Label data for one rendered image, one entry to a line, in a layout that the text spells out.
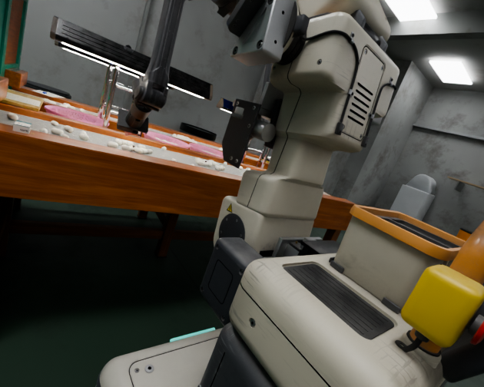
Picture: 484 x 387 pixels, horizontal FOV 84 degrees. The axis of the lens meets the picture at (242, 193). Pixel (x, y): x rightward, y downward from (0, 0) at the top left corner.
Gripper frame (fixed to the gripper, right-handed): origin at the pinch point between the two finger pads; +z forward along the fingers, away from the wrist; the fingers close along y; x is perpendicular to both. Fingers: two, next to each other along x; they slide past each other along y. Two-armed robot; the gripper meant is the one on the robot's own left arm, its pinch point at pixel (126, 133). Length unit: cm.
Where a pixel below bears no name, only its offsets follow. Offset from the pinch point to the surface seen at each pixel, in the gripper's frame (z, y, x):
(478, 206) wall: 57, -838, -88
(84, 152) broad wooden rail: -8.7, 13.6, 15.7
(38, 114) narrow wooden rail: 22.7, 27.5, -12.1
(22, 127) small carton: -8.4, 28.7, 11.6
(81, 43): -6.9, 18.5, -26.5
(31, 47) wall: 215, 53, -209
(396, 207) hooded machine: 209, -756, -117
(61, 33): -7.0, 24.2, -27.3
